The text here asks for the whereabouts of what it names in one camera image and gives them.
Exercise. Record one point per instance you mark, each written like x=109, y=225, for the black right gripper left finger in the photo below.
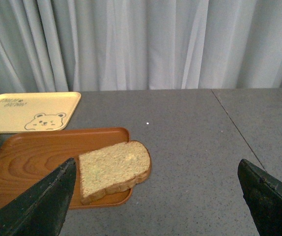
x=41, y=210

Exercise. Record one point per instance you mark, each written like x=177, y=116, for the grey curtain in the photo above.
x=90, y=45

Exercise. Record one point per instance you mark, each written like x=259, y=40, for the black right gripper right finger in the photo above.
x=263, y=195

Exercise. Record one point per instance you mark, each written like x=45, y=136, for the brown wood-grain tray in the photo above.
x=28, y=157

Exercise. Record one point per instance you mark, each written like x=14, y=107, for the brown bread slice top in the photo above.
x=112, y=170

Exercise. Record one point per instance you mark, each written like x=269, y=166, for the yellow bear tray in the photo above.
x=30, y=112

